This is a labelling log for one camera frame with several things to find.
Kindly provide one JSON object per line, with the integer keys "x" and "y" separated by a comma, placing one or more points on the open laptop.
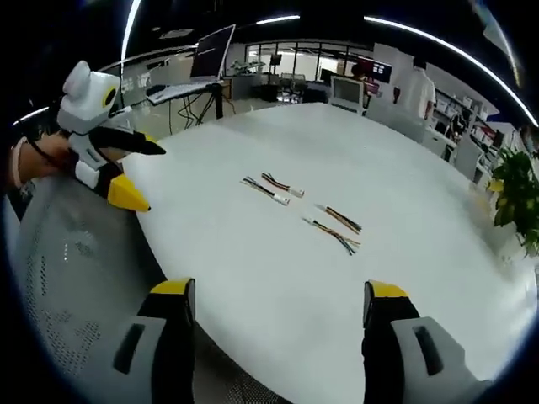
{"x": 208, "y": 56}

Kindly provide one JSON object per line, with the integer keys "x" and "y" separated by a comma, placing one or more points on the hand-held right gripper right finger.
{"x": 400, "y": 336}

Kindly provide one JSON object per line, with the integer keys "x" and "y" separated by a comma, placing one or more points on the black-legged laptop desk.
{"x": 198, "y": 99}

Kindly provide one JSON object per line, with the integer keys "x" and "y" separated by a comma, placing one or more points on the grey mesh office chair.
{"x": 76, "y": 269}

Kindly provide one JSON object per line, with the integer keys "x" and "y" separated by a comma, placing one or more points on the wall monitor screen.
{"x": 381, "y": 71}

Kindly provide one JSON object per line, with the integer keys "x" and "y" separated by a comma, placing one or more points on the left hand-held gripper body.
{"x": 90, "y": 107}

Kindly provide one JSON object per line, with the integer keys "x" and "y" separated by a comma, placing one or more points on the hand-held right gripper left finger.
{"x": 164, "y": 336}

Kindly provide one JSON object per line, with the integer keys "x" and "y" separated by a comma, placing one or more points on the white office chair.
{"x": 346, "y": 92}

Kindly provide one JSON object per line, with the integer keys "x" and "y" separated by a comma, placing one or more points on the green potted plant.
{"x": 516, "y": 189}

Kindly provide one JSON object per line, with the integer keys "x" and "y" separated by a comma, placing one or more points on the person's left hand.
{"x": 46, "y": 157}

